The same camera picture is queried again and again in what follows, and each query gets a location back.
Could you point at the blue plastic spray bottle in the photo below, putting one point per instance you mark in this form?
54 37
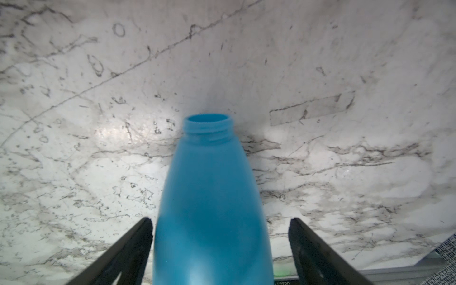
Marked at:
211 229

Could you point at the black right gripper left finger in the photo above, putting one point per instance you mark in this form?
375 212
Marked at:
125 261

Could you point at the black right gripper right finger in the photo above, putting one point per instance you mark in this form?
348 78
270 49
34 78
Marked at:
316 262

